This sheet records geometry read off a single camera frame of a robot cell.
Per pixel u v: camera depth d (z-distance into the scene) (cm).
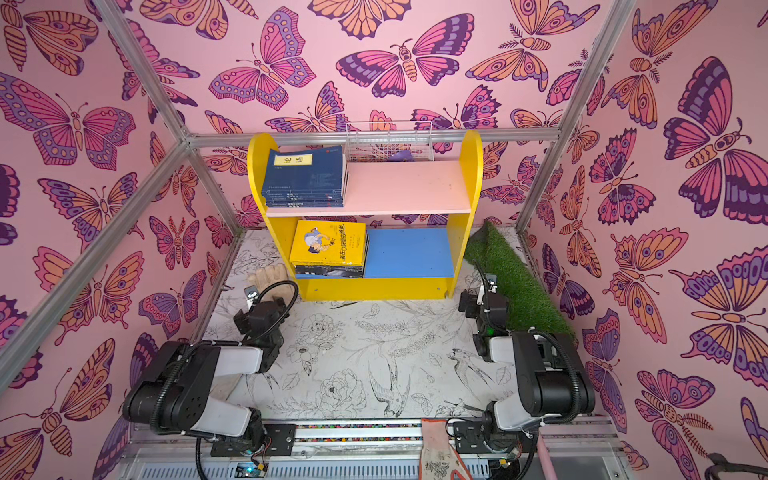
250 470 72
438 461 70
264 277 106
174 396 44
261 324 69
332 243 88
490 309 70
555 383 44
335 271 88
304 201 69
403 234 98
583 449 73
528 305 92
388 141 92
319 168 70
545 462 69
